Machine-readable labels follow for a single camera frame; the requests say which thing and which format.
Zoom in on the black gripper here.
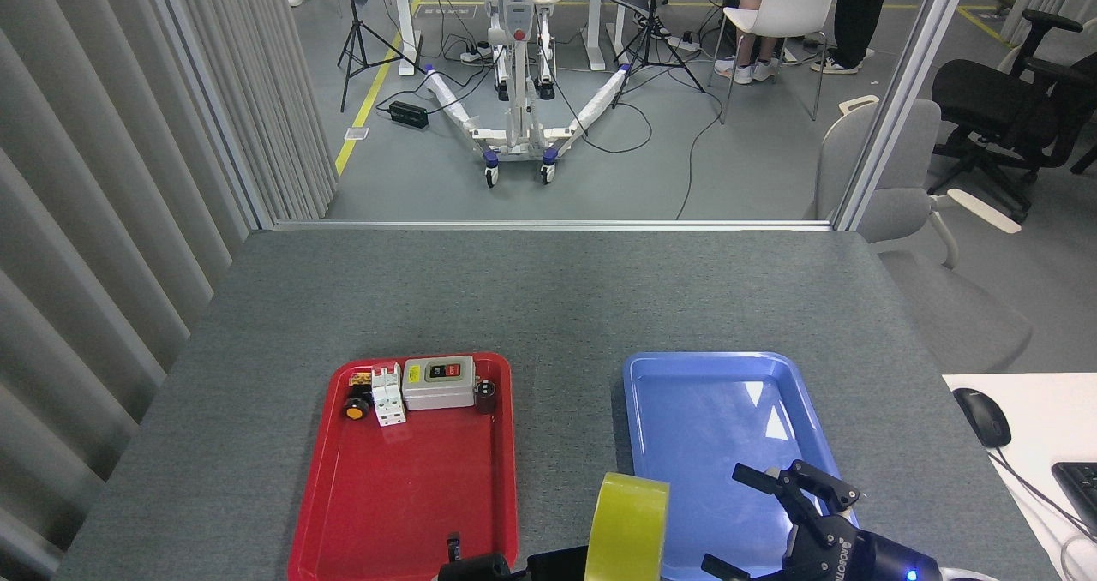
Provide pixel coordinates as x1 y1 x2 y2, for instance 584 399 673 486
701 459 944 581
439 532 590 581

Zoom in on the yellow tape roll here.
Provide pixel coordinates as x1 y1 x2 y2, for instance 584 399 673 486
585 473 671 581

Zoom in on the red plastic tray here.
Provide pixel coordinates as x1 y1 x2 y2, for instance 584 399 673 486
287 351 519 581

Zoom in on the blue plastic tray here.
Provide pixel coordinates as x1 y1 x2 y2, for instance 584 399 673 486
621 351 862 581

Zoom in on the white circuit breaker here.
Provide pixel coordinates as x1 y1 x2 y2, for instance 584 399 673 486
370 363 408 428

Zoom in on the black computer mouse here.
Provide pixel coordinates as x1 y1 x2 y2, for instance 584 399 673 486
953 387 1012 449

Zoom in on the grey office chair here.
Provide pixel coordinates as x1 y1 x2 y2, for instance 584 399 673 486
806 95 1034 374

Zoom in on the white side table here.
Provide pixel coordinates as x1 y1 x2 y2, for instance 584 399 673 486
943 373 1097 581

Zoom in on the black keyboard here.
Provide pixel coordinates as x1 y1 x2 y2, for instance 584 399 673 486
1052 461 1097 539

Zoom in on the white wheeled stand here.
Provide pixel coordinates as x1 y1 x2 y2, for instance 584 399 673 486
424 0 632 189

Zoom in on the seated person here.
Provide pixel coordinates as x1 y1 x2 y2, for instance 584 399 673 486
714 0 785 85

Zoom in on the black office chair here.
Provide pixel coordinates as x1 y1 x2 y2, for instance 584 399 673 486
928 9 1097 222

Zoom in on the black tripod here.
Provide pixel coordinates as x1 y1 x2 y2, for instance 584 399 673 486
611 0 706 109
337 0 427 113

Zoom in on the standing person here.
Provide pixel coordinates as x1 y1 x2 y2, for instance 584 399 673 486
810 0 892 75

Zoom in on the white plastic chair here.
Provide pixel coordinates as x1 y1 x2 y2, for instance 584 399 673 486
709 0 845 125

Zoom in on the white desk leg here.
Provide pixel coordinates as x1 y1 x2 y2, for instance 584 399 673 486
581 0 631 73
390 0 427 77

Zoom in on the grey push button switch box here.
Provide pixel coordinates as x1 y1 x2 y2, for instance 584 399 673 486
401 356 477 412

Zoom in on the black mouse cable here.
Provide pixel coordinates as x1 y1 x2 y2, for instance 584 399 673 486
994 446 1097 548

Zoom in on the silver frame rail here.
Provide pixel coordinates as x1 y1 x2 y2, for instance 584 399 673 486
273 219 836 233

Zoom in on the silver frame post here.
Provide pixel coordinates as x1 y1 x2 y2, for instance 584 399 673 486
831 0 980 232

